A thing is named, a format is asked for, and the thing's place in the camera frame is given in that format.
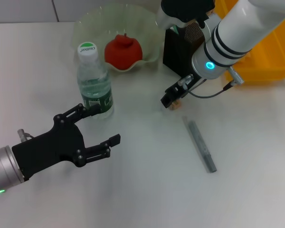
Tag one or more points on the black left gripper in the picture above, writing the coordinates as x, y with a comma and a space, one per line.
50, 149

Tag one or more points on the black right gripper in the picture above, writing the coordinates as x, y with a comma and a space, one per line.
175, 92

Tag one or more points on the tan eraser block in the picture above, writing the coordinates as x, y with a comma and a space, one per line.
176, 105

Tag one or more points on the clear water bottle green label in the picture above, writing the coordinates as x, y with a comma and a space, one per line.
95, 80

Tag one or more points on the grey marker pen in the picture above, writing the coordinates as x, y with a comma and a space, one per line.
200, 145

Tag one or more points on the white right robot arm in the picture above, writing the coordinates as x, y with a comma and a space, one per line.
237, 38

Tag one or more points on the black mesh pen holder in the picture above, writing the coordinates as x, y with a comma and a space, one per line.
178, 52

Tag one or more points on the green glass fruit bowl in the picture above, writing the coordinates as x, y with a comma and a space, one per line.
133, 21

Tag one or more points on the yellow plastic bin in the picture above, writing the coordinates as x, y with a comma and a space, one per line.
270, 61

